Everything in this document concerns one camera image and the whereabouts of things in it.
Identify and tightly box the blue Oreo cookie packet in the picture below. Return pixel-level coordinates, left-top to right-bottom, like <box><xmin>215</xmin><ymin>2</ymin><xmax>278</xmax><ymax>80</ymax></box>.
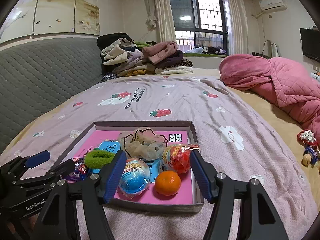
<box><xmin>64</xmin><ymin>157</ymin><xmax>91</xmax><ymax>183</ymax></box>

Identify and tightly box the green fuzzy scrunchie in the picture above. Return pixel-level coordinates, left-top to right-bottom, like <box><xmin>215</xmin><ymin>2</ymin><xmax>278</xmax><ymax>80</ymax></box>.
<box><xmin>84</xmin><ymin>150</ymin><xmax>115</xmax><ymax>169</ymax></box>

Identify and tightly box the blue surprise egg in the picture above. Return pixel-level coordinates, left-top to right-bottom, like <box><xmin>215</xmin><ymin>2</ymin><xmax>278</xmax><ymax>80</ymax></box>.
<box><xmin>118</xmin><ymin>158</ymin><xmax>151</xmax><ymax>199</ymax></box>

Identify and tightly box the red surprise egg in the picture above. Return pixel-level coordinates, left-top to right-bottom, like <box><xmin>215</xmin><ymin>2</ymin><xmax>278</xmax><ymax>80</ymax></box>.
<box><xmin>162</xmin><ymin>144</ymin><xmax>200</xmax><ymax>174</ymax></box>

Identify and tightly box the orange mandarin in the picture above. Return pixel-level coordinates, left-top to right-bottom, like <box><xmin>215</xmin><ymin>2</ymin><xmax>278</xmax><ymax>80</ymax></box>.
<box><xmin>155</xmin><ymin>171</ymin><xmax>182</xmax><ymax>196</ymax></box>

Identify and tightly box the pink strawberry bed cover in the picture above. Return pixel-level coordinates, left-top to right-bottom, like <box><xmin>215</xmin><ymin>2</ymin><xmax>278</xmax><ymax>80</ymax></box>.
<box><xmin>1</xmin><ymin>76</ymin><xmax>318</xmax><ymax>239</ymax></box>

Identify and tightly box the grey box with pink book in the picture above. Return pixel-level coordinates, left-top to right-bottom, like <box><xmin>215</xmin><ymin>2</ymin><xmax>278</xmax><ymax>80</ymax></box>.
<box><xmin>54</xmin><ymin>121</ymin><xmax>204</xmax><ymax>214</ymax></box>

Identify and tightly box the grey quilted headboard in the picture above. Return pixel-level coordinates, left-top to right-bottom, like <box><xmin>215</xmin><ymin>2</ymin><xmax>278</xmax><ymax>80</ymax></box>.
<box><xmin>1</xmin><ymin>37</ymin><xmax>102</xmax><ymax>151</ymax></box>

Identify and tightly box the small doll toy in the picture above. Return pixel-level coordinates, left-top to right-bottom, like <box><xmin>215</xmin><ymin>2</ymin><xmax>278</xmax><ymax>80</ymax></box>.
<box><xmin>297</xmin><ymin>130</ymin><xmax>319</xmax><ymax>167</ymax></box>

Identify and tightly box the pink quilted blanket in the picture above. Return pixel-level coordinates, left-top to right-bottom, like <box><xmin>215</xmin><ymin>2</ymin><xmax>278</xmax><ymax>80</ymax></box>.
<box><xmin>219</xmin><ymin>54</ymin><xmax>319</xmax><ymax>141</ymax></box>

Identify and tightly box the pile of folded clothes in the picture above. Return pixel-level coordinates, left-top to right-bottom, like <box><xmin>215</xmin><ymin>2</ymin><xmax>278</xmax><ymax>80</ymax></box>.
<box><xmin>97</xmin><ymin>33</ymin><xmax>193</xmax><ymax>81</ymax></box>

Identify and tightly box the dark framed window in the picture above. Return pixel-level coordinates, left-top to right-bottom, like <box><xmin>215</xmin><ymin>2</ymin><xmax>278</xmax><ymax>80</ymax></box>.
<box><xmin>170</xmin><ymin>0</ymin><xmax>229</xmax><ymax>56</ymax></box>

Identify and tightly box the black television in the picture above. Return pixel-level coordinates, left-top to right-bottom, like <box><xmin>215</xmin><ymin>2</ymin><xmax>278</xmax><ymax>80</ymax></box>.
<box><xmin>300</xmin><ymin>28</ymin><xmax>320</xmax><ymax>62</ymax></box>

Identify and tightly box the right white curtain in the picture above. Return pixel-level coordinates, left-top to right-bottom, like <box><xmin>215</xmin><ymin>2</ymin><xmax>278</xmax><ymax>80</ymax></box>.
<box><xmin>226</xmin><ymin>0</ymin><xmax>249</xmax><ymax>55</ymax></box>

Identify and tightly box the left beige curtain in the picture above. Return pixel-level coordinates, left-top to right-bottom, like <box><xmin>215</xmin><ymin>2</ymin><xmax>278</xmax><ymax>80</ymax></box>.
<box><xmin>144</xmin><ymin>0</ymin><xmax>176</xmax><ymax>42</ymax></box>

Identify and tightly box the white air conditioner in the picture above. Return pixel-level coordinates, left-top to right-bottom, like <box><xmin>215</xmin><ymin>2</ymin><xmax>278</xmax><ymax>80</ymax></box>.
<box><xmin>259</xmin><ymin>0</ymin><xmax>286</xmax><ymax>11</ymax></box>

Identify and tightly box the blossom wall painting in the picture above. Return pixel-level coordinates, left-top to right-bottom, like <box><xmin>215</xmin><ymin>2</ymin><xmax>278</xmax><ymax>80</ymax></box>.
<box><xmin>1</xmin><ymin>0</ymin><xmax>100</xmax><ymax>43</ymax></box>

